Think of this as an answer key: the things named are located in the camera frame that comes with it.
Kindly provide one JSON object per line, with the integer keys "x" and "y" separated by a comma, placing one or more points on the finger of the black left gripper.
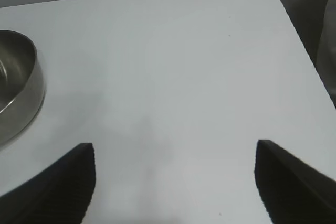
{"x": 57, "y": 190}

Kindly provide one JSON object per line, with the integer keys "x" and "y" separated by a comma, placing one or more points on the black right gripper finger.
{"x": 288, "y": 190}

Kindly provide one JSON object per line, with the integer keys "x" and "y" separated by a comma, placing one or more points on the stainless steel mixing bowl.
{"x": 18, "y": 77}

